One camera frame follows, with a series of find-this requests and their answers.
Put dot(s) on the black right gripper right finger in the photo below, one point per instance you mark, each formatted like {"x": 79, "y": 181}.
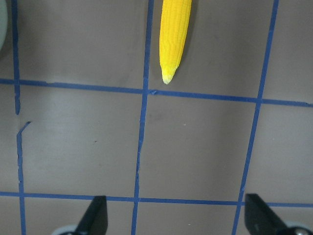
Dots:
{"x": 260, "y": 219}

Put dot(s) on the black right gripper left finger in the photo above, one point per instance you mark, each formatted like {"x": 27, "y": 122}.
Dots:
{"x": 95, "y": 219}

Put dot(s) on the yellow corn cob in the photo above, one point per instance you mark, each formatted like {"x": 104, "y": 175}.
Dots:
{"x": 174, "y": 24}

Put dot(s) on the pale green electric pot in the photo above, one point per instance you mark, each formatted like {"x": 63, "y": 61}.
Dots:
{"x": 3, "y": 21}

